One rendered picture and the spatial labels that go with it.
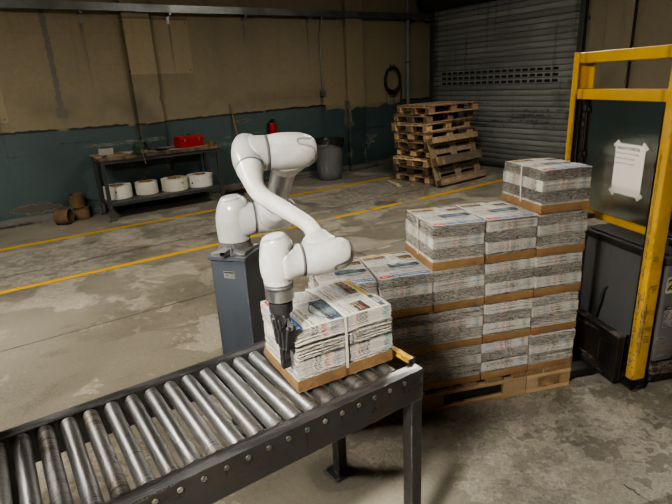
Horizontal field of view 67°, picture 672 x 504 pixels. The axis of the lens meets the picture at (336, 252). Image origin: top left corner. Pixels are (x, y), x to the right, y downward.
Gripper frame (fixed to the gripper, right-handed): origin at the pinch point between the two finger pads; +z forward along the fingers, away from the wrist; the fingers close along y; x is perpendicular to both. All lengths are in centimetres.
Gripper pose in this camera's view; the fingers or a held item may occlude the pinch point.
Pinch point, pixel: (285, 357)
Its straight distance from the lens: 168.6
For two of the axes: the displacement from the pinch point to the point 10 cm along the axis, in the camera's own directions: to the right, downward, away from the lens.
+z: 0.5, 9.5, 3.2
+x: -8.2, 2.2, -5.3
